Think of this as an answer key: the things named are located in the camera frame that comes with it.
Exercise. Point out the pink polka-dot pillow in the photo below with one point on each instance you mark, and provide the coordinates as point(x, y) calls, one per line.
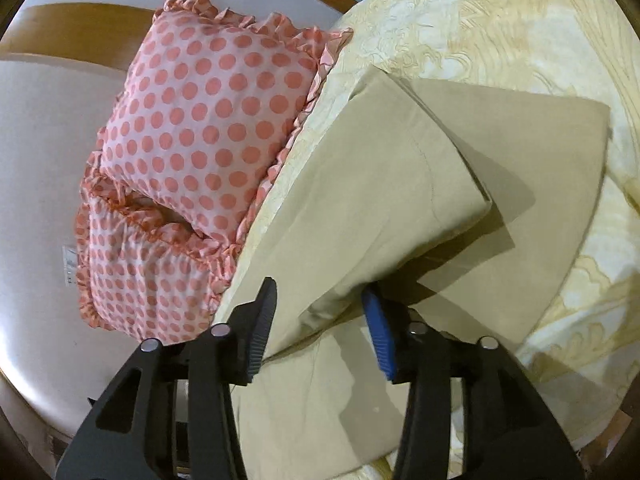
point(210, 101)
point(146, 277)

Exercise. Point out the right pink polka-dot pillow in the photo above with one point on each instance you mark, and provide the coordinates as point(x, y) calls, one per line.
point(210, 101)

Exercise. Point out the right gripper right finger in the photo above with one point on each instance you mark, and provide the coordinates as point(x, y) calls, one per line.
point(509, 432)

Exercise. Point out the left pink polka-dot pillow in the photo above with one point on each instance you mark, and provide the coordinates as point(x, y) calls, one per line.
point(146, 277)

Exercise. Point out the yellow patterned bed mattress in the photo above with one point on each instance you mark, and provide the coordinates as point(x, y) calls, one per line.
point(583, 353)

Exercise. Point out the beige khaki pants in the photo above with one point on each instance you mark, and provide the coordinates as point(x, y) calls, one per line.
point(470, 203)

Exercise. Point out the white wall socket plate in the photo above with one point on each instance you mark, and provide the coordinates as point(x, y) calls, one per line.
point(70, 265)

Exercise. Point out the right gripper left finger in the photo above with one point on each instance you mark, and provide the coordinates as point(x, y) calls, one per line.
point(130, 432)

